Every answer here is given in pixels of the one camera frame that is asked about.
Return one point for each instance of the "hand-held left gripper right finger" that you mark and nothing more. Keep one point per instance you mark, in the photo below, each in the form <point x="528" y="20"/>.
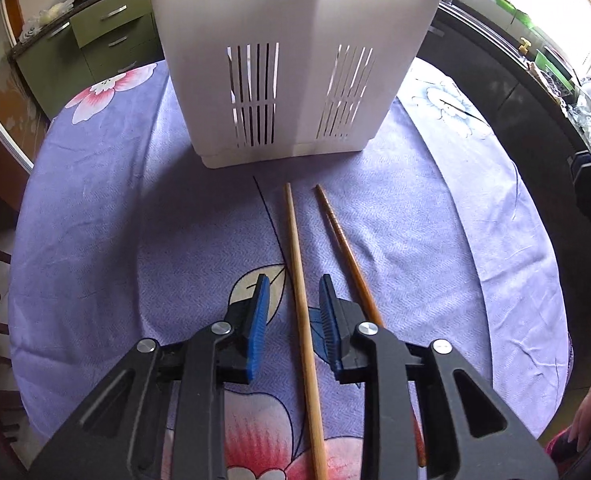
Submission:
<point x="329" y="330"/>

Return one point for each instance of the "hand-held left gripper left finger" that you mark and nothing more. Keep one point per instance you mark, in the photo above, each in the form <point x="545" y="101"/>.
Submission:
<point x="256" y="330"/>

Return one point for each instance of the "light wooden chopstick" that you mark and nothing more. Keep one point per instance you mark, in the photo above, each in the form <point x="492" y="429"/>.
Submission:
<point x="301" y="305"/>

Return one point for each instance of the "white plastic utensil holder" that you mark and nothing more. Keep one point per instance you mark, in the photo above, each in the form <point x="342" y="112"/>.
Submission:
<point x="300" y="10"/>

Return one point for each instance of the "dark brown chopstick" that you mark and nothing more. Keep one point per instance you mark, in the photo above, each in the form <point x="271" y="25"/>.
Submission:
<point x="349" y="255"/>

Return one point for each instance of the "patterned cloth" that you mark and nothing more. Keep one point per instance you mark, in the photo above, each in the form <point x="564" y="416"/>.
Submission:
<point x="550" y="87"/>

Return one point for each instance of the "dark base cabinets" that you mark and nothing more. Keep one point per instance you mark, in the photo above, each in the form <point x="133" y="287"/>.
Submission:
<point x="500" y="85"/>

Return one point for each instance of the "yellow tap fitting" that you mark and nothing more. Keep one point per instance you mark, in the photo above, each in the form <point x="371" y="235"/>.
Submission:
<point x="525" y="45"/>

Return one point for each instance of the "purple floral tablecloth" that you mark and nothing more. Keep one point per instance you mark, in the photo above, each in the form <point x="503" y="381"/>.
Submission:
<point x="125" y="210"/>

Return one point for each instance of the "green plastic containers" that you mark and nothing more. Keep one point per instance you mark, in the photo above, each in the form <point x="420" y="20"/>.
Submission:
<point x="514" y="10"/>

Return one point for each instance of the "pink clothing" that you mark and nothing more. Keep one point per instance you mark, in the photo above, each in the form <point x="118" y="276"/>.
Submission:
<point x="563" y="450"/>

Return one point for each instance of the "green base cabinets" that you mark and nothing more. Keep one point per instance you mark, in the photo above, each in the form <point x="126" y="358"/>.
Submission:
<point x="50" y="70"/>

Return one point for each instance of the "sliding glass door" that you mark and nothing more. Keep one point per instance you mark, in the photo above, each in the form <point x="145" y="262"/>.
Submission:
<point x="5" y="110"/>

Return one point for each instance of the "open green drawer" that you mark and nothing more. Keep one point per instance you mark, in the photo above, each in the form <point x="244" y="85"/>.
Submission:
<point x="107" y="22"/>

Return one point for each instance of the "white plastic bag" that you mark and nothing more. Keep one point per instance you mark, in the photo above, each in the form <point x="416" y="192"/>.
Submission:
<point x="30" y="30"/>

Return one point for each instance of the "bag of white food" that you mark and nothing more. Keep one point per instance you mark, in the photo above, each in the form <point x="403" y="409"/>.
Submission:
<point x="55" y="12"/>

